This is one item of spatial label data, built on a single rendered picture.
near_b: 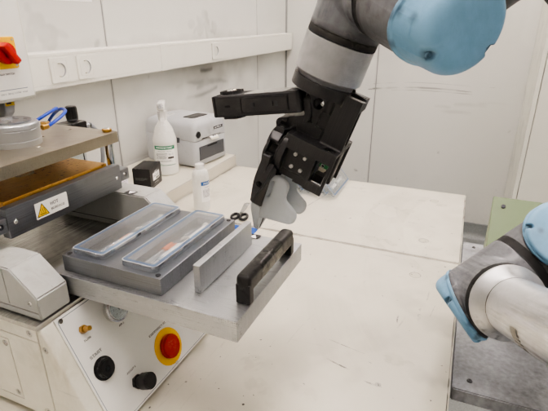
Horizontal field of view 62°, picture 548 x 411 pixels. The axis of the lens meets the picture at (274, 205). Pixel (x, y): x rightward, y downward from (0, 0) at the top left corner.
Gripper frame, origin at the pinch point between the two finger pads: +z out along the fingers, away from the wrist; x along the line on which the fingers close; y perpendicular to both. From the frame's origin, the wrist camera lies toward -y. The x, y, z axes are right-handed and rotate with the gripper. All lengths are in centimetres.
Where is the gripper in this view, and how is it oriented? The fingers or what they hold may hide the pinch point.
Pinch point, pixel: (255, 216)
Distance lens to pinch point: 60.2
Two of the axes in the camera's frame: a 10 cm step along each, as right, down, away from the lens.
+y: 8.6, 4.6, -2.1
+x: 3.9, -3.5, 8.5
